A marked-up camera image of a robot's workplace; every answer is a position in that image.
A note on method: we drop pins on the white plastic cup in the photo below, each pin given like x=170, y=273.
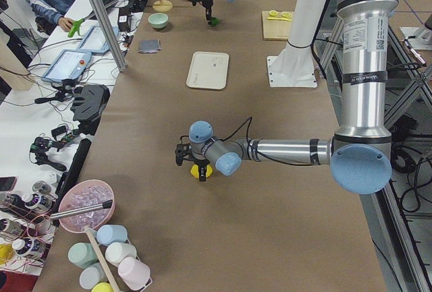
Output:
x=116, y=252

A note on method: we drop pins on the pink bowl with ice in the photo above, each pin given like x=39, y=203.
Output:
x=96, y=198

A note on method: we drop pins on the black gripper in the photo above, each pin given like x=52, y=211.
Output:
x=206, y=3
x=201, y=164

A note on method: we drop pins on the grey folded cloth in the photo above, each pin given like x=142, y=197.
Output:
x=149, y=46

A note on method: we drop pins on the lemon slice lower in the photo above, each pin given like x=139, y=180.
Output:
x=286, y=14

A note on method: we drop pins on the yellow plastic knife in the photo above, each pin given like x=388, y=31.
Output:
x=279, y=19

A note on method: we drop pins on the teach pendant far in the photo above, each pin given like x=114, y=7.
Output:
x=94, y=41

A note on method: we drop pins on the grey plastic cup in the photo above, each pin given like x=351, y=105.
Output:
x=91, y=276

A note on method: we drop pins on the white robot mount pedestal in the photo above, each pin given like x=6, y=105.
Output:
x=294, y=66

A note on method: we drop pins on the teach pendant near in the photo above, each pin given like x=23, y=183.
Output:
x=69, y=65

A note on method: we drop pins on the cream rabbit print tray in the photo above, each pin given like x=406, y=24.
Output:
x=208, y=70

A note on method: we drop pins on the green plastic cup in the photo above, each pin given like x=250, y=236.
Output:
x=82, y=255

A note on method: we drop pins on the green lime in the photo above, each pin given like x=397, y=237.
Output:
x=214, y=21

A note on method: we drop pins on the teach pendant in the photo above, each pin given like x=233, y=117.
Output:
x=69, y=65
x=94, y=41

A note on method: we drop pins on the aluminium frame post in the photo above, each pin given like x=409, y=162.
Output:
x=105, y=24

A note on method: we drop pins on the bamboo cutting board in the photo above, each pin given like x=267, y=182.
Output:
x=275, y=30

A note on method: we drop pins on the blue plastic cup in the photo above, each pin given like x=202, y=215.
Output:
x=108, y=234

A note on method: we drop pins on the yellow plastic cup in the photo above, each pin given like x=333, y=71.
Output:
x=102, y=287

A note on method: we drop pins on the mint green bowl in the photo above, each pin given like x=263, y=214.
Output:
x=158, y=20

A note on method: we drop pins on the metal scoop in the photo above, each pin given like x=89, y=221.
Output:
x=83, y=210

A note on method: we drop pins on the yellow lemon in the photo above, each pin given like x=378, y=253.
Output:
x=195, y=173

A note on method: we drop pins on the pink plastic cup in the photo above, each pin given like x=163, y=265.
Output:
x=135, y=274

